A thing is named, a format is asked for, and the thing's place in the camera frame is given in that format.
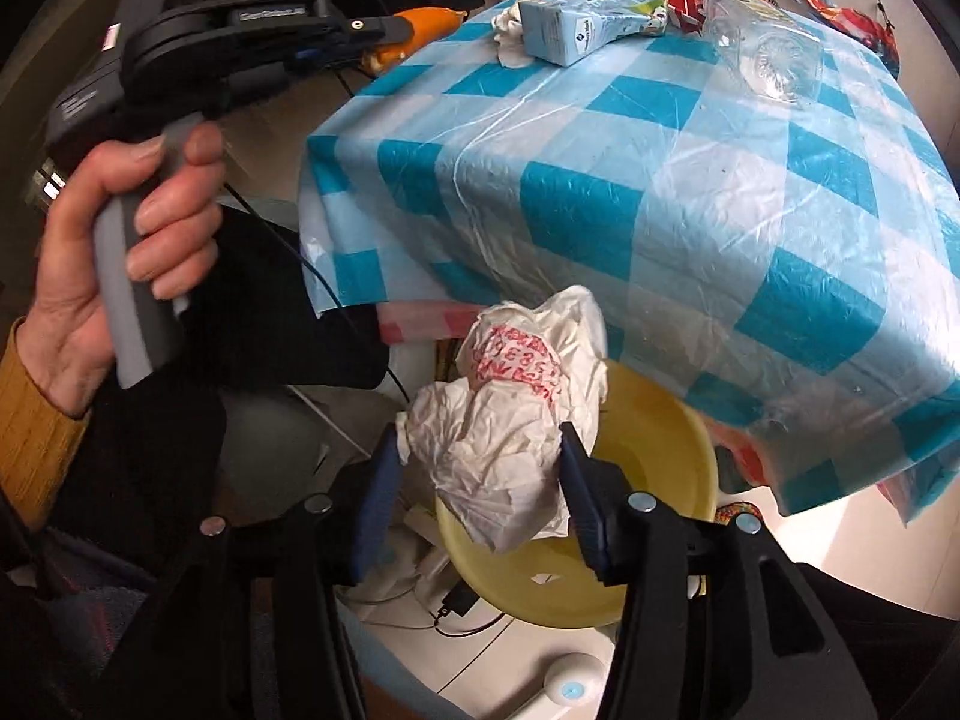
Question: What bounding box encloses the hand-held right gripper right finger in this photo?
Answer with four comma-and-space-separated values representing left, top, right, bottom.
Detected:
559, 420, 880, 720

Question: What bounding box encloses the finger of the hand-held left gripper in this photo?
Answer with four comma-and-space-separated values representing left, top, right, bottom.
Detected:
330, 13, 417, 55
225, 45, 353, 100

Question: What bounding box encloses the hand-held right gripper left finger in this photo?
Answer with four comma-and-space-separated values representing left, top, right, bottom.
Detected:
105, 427, 406, 720

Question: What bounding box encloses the orange peel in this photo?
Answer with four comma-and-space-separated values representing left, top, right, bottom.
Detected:
366, 7, 470, 74

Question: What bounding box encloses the yellow plastic basin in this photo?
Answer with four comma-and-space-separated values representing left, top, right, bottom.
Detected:
435, 356, 721, 629

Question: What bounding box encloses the white paper bag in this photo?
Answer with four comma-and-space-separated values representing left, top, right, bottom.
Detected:
396, 285, 610, 554

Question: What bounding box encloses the clear plastic bottle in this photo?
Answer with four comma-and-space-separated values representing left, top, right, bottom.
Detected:
701, 0, 826, 102

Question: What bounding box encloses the person's left forearm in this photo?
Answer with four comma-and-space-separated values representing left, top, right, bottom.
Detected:
0, 319, 92, 533

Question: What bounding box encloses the person's left hand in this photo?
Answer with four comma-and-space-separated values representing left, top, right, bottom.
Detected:
19, 124, 226, 419

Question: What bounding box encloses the crumpled white tissue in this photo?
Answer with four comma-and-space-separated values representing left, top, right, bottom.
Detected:
491, 0, 557, 70

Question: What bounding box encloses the white round device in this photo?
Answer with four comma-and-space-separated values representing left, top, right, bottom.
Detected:
544, 652, 605, 710

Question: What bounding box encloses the light blue milk carton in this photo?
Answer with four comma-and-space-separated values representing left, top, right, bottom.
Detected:
517, 0, 670, 67

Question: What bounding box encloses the dark clothing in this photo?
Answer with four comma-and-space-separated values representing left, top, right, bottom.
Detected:
45, 206, 392, 563

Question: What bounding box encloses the blue checkered tablecloth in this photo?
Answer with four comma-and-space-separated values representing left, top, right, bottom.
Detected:
300, 0, 960, 522

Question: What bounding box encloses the colourful hanging cloth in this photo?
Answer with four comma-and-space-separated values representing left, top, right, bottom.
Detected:
750, 0, 901, 77

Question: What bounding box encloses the black cable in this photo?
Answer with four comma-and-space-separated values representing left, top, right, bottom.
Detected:
223, 184, 412, 400

